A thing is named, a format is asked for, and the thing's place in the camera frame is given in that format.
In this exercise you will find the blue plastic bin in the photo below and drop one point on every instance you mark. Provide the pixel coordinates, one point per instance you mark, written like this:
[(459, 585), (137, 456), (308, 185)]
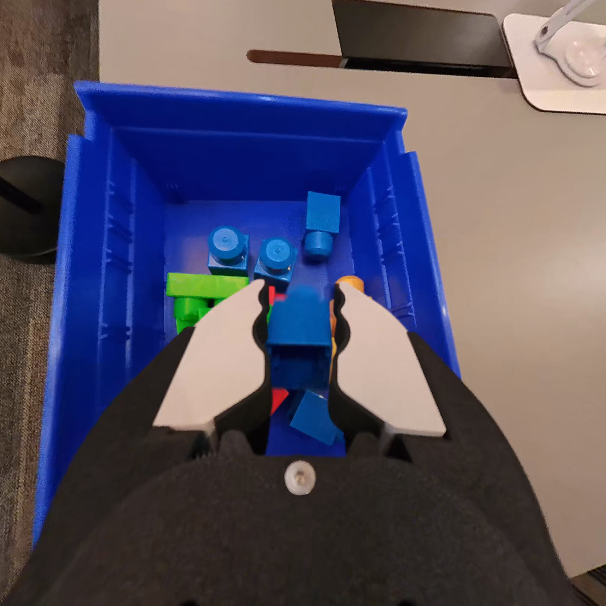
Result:
[(236, 156)]

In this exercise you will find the black floor stand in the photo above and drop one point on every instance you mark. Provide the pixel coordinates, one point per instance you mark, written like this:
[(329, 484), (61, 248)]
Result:
[(28, 208)]

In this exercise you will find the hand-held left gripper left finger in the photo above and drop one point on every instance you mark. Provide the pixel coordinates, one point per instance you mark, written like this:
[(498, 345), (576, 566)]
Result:
[(218, 374)]

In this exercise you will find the blue toy block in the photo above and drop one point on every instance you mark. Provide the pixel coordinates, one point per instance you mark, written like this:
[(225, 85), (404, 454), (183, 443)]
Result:
[(298, 326), (277, 263), (323, 213), (228, 251), (312, 416)]

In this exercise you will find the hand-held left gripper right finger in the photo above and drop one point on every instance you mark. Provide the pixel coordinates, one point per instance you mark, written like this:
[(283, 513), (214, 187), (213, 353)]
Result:
[(383, 378)]

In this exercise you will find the orange toy block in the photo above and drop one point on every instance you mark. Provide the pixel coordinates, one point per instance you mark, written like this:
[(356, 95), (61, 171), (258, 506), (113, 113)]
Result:
[(352, 282)]

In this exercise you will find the white document stand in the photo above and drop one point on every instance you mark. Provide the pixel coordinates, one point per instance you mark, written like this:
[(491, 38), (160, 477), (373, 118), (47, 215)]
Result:
[(558, 90)]

